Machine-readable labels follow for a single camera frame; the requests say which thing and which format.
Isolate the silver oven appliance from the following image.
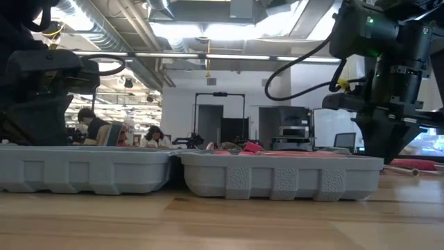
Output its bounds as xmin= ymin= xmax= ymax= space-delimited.
xmin=279 ymin=125 xmax=309 ymax=138

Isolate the blue-grey chair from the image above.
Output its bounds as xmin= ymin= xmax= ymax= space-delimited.
xmin=103 ymin=122 xmax=124 ymax=147

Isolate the grey mesh office chair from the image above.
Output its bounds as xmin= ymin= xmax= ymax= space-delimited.
xmin=333 ymin=132 xmax=357 ymax=151

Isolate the black looped cable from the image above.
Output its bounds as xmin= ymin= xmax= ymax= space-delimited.
xmin=264 ymin=34 xmax=367 ymax=102
xmin=80 ymin=53 xmax=126 ymax=76

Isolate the yellow ceiling drop cord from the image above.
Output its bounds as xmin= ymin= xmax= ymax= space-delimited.
xmin=205 ymin=38 xmax=212 ymax=78

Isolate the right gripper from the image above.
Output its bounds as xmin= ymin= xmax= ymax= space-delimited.
xmin=322 ymin=92 xmax=444 ymax=164

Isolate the grey plastic tool case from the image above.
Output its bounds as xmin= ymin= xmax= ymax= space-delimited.
xmin=0 ymin=144 xmax=384 ymax=202

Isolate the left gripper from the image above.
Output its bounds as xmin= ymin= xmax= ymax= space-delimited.
xmin=0 ymin=48 xmax=101 ymax=146

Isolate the black round ceiling fixture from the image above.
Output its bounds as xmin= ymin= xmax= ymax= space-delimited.
xmin=41 ymin=20 xmax=66 ymax=48

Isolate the black equipment cabinet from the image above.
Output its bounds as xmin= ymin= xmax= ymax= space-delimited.
xmin=277 ymin=106 xmax=312 ymax=151

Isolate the whiteboard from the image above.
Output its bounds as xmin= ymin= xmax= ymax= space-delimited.
xmin=311 ymin=108 xmax=365 ymax=149

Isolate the long tube ceiling light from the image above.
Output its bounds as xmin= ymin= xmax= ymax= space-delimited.
xmin=72 ymin=51 xmax=343 ymax=63

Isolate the black rig frame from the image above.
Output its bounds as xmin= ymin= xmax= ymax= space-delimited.
xmin=193 ymin=92 xmax=246 ymax=147

